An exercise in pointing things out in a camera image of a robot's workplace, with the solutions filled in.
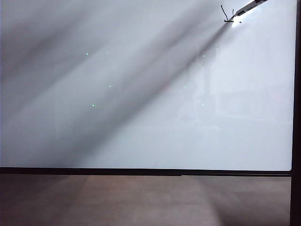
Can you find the grey marker pen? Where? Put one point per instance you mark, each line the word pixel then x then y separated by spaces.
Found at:
pixel 247 7

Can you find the white whiteboard with black frame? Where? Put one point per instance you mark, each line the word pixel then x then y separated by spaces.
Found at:
pixel 141 131

